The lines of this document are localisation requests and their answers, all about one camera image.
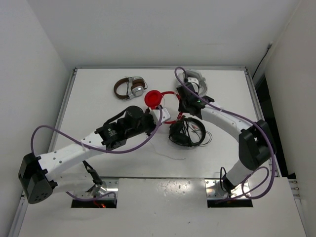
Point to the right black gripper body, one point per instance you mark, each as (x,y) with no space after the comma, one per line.
(182,105)

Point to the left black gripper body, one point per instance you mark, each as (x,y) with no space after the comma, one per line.
(145,124)

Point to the red headphones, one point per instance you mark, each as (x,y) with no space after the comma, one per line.
(153,100)

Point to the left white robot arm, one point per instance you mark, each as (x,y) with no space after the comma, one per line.
(67,169)

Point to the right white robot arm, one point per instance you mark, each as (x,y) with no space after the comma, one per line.
(255,142)

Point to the white grey headphones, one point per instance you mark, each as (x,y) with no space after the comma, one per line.
(195,77)

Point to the brown silver headphones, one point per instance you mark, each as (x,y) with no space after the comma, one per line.
(135,87)

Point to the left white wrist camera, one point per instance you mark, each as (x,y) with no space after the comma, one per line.
(160,115)

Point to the black headphones with cable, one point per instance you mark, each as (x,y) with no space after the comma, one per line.
(189,132)

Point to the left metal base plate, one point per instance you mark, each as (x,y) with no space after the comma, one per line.
(108,189)

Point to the metal base plate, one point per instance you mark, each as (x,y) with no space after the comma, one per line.
(108,189)
(215,192)

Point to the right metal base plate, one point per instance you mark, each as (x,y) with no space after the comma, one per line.
(215,192)

